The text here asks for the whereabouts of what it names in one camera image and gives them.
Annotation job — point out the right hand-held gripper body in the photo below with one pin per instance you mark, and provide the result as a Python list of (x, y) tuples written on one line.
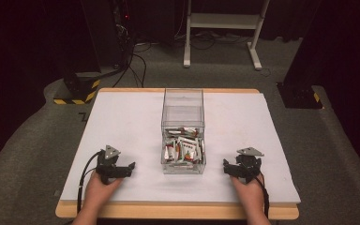
[(247, 165)]

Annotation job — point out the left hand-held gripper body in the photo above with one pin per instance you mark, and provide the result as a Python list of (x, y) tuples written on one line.
[(107, 167)]

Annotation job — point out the person's left hand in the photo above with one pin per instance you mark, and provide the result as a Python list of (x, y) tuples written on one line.
[(101, 192)]

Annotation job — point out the person's right hand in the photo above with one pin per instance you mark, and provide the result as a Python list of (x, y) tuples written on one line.
[(250, 193)]

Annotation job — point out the white table mat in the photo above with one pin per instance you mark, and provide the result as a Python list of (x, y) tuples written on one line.
[(131, 125)]

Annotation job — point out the pile of small snack packets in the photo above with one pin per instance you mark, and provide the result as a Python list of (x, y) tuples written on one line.
[(184, 146)]

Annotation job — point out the wooden table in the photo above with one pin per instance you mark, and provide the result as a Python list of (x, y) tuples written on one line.
[(168, 212)]

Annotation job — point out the clear plastic drawer box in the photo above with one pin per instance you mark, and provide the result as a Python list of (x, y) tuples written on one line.
[(183, 109)]

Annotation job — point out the black stand base striped edge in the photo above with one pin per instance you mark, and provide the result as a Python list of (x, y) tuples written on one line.
[(79, 90)]

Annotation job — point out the white metal stand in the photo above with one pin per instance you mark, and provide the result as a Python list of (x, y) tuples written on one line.
[(223, 21)]

